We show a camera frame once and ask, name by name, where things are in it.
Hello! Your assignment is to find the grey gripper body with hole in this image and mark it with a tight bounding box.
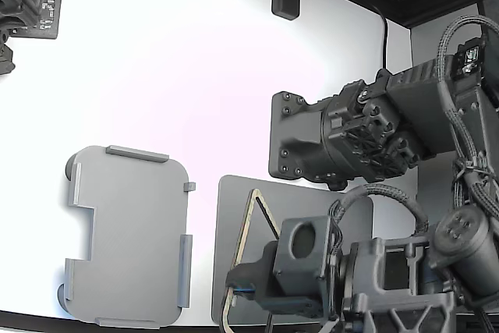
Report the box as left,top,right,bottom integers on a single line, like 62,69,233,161
271,215,334,303

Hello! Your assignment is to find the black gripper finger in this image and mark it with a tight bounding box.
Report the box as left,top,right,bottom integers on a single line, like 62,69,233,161
252,296,325,320
225,241,279,299

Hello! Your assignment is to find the tan rectangular frame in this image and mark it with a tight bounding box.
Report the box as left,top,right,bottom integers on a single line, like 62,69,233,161
221,188,281,333

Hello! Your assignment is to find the black six-joint robot arm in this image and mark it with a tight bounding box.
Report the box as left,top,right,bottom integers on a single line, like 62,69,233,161
268,16,499,333

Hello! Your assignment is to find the grey holder platform with legs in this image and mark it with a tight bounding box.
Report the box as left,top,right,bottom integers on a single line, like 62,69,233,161
57,144,197,330

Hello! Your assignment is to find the flat grey tray plate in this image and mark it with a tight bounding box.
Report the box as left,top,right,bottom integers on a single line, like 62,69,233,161
211,175,375,327

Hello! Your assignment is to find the dark circuit board plate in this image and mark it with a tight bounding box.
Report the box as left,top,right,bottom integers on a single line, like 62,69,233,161
15,0,63,41

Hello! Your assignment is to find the braided grey cable loop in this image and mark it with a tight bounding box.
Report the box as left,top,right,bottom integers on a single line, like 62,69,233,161
329,183,430,235

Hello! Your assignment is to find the braided grey cable bundle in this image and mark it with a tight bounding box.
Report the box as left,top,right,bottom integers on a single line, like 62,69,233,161
437,16,499,213

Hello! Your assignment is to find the thin black cable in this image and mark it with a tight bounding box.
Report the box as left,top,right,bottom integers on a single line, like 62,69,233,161
370,4,390,71

